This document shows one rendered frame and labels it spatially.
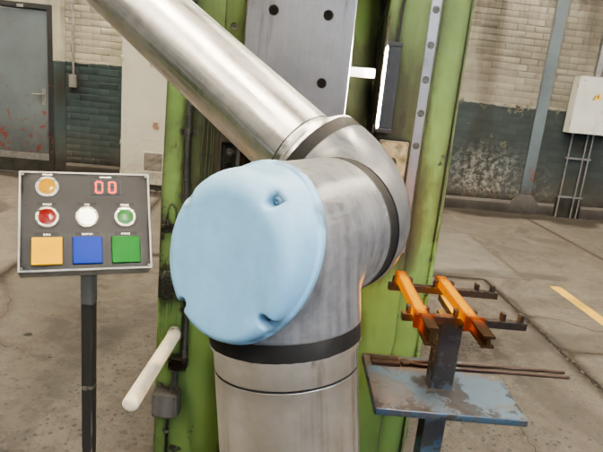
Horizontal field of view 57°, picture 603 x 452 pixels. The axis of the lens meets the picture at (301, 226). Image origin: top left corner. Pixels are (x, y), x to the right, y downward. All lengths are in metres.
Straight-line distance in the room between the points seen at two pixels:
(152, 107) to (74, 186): 5.40
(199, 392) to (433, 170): 1.12
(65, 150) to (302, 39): 6.61
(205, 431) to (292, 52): 1.36
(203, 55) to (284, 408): 0.37
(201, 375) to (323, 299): 1.70
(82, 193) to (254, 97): 1.14
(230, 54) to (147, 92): 6.43
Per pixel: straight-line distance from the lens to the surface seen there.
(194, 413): 2.14
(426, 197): 1.81
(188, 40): 0.62
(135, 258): 1.60
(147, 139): 7.06
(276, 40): 1.61
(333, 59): 1.60
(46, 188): 1.65
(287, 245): 0.33
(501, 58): 8.09
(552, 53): 8.38
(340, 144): 0.49
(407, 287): 1.53
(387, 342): 1.95
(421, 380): 1.66
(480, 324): 1.37
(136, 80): 7.04
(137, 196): 1.65
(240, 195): 0.35
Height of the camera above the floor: 1.50
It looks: 14 degrees down
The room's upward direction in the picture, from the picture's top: 6 degrees clockwise
